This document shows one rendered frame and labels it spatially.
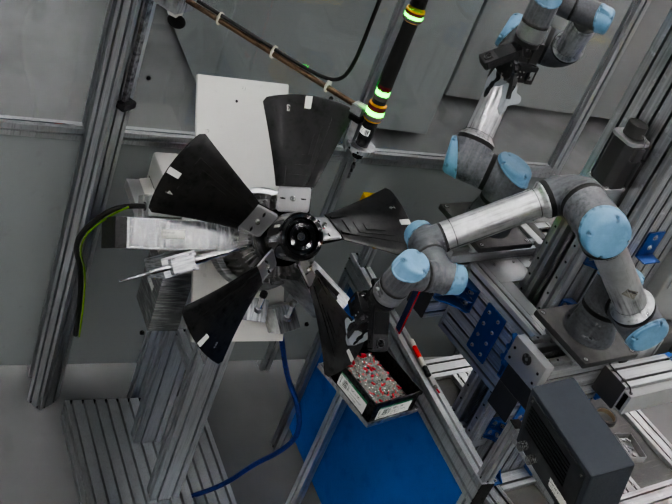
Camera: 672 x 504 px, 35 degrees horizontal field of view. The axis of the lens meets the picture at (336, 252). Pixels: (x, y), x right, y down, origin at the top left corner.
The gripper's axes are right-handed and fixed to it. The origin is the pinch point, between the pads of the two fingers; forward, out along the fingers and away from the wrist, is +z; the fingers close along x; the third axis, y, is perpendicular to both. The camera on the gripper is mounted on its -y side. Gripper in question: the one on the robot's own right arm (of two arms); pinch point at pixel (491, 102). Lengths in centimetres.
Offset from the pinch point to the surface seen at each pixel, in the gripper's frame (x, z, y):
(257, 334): -25, 63, -59
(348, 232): -26, 27, -45
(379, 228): -24, 26, -36
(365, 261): 3, 60, -15
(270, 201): -12, 29, -61
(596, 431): -98, 23, -15
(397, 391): -47, 63, -25
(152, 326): 1, 84, -76
